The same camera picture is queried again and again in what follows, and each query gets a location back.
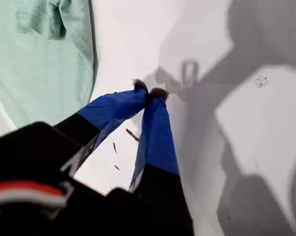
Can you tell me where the pale green T-shirt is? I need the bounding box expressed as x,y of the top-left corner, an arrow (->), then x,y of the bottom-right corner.
0,0 -> 100,129

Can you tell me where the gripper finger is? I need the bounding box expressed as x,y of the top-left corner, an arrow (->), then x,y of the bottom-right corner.
128,87 -> 195,236
52,78 -> 149,151

